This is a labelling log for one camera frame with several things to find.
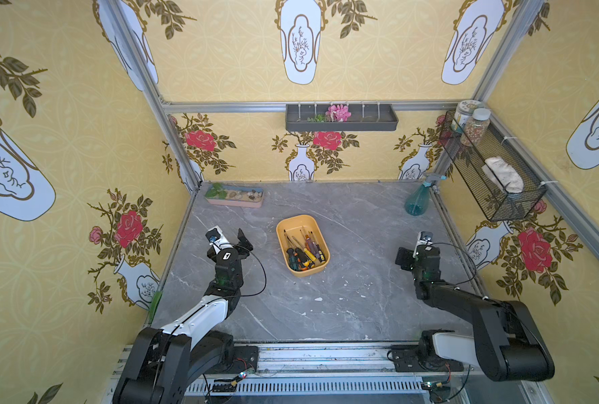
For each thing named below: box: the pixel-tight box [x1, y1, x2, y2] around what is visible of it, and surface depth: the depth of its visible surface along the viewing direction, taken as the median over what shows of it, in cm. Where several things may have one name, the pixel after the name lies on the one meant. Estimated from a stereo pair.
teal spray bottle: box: [404, 172, 448, 217], surface depth 109 cm
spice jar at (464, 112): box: [450, 99, 484, 134], surface depth 88 cm
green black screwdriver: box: [283, 228, 298, 272], surface depth 94 cm
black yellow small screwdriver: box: [310, 230, 327, 263], surface depth 96 cm
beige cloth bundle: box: [481, 156, 525, 194], surface depth 70 cm
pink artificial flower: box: [324, 104, 352, 123], surface depth 90 cm
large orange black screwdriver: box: [291, 235, 309, 272], surface depth 94 cm
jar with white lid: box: [460, 107, 492, 148], surface depth 82 cm
